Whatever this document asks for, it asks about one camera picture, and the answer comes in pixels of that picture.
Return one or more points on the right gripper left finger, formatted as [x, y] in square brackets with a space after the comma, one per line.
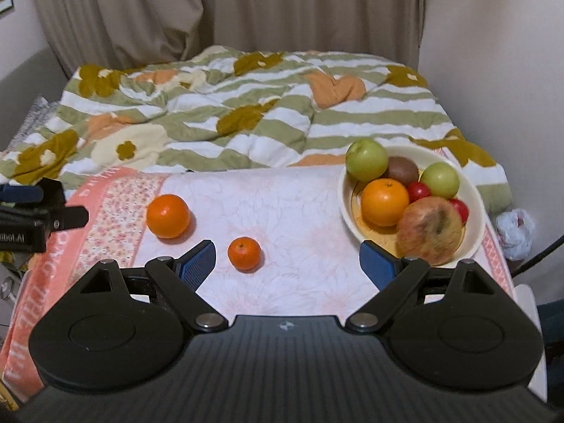
[179, 279]

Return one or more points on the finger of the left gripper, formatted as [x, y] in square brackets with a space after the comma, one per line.
[55, 219]
[47, 194]

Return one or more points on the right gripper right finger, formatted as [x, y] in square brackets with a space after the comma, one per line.
[395, 278]

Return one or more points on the reddish yellow apple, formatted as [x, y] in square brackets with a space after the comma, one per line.
[430, 229]

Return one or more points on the large orange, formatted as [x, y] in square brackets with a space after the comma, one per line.
[383, 201]

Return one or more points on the red cherry tomato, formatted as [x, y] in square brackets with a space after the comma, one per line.
[417, 191]
[461, 209]

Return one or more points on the green apple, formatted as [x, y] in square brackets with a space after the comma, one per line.
[366, 160]
[441, 179]

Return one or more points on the medium orange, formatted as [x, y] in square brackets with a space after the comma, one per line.
[167, 216]

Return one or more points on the small mandarin on cloth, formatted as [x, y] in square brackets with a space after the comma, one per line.
[245, 254]

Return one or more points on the white plate with duck print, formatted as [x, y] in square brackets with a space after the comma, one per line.
[348, 197]

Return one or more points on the pink white floral cloth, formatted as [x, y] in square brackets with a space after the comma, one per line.
[309, 260]

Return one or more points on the green apple in plate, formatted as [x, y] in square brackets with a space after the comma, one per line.
[441, 179]

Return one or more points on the brown kiwi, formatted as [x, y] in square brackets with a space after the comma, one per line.
[402, 170]

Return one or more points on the grey sofa backrest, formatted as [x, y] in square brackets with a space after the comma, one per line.
[41, 75]

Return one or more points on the crumpled white plastic bag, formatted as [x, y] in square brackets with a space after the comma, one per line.
[515, 229]

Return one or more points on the green striped floral blanket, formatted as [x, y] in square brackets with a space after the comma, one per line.
[225, 109]

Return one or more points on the beige curtain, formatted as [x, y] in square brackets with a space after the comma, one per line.
[131, 33]

